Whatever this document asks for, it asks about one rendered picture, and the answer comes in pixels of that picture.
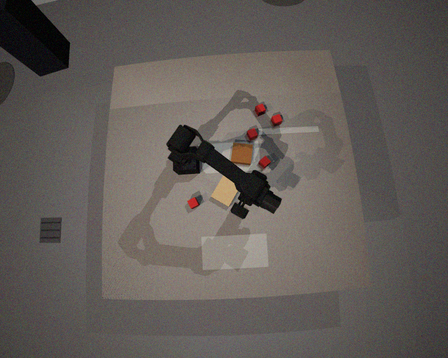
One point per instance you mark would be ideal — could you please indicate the red cube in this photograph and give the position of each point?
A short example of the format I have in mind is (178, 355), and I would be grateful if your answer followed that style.
(252, 134)
(260, 109)
(264, 162)
(193, 203)
(276, 120)

